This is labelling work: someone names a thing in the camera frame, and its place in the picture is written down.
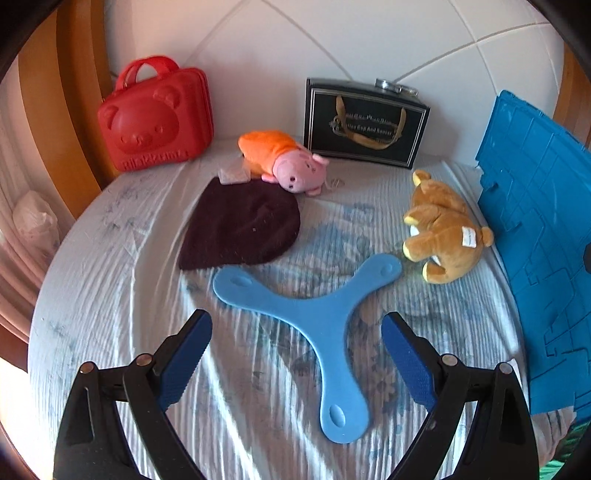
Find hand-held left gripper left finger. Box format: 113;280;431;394
53;309;213;480

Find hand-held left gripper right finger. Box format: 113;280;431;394
381;311;540;480

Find blue three-armed boomerang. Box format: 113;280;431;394
212;251;403;445

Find blue plastic storage crate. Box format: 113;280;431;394
475;90;591;416

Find brown bear plush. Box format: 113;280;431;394
403;169;495;283

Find dark maroon knit hat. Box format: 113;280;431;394
178;175;302;271

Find dark green leafy fabric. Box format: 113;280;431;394
538;411;587;480

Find pink curtain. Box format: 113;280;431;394
0;106;61;333

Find small white tag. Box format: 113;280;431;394
218;166;252;185

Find clear plastic bag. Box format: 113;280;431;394
13;189;61;250

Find pink pig plush orange dress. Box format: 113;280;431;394
238;130;331;197

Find black gift box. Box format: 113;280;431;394
303;77;431;171

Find red bear suitcase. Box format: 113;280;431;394
97;55;215;174

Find metal hip flask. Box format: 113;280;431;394
374;78;420;97

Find wooden framed padded headboard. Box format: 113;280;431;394
18;0;591;195

